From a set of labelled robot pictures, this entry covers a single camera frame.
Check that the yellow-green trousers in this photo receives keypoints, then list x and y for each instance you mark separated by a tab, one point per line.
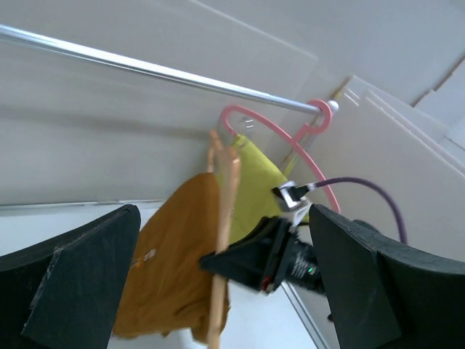
241	226

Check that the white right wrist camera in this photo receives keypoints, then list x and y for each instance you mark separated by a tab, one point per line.
292	200

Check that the silver clothes rack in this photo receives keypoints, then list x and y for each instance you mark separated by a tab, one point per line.
150	69

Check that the aluminium side rail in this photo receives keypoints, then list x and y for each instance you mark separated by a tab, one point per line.
305	317

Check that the pink plastic hanger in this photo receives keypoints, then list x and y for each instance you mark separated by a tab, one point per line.
290	145

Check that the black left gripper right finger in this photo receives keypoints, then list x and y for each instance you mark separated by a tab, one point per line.
383	293

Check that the wooden hanger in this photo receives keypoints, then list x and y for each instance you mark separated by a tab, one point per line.
226	161

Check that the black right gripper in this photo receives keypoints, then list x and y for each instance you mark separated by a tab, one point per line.
272	253

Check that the brown trousers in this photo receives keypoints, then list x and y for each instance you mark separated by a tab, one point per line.
166	289

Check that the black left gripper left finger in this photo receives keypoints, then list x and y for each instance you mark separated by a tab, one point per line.
64	292

